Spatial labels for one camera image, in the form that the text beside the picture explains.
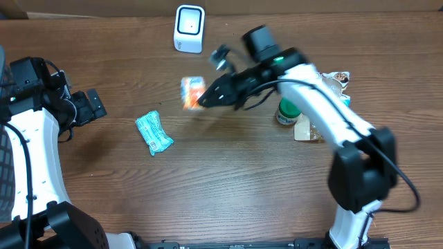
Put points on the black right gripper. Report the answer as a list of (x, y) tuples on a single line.
[(225, 91)]

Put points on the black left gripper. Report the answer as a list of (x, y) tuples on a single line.
[(88, 113)]

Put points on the orange tissue pack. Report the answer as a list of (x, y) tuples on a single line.
[(192, 88)]

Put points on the teal snack packet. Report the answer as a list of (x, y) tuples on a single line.
[(149, 125)]

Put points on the green lid jar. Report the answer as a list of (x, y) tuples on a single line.
[(287, 113)]

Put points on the beige Pantree snack bag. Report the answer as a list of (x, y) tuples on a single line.
[(304, 130)]

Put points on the teal wipes pack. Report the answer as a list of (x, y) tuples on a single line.
[(345, 99)]

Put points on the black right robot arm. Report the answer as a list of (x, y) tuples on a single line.
[(363, 167)]

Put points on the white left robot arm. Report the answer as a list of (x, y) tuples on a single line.
[(37, 107)]

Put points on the white barcode scanner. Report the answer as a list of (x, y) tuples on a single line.
[(189, 29)]

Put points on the black wire basket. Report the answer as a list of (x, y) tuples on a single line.
[(7, 178)]

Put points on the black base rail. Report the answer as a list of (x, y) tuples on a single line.
[(242, 245)]

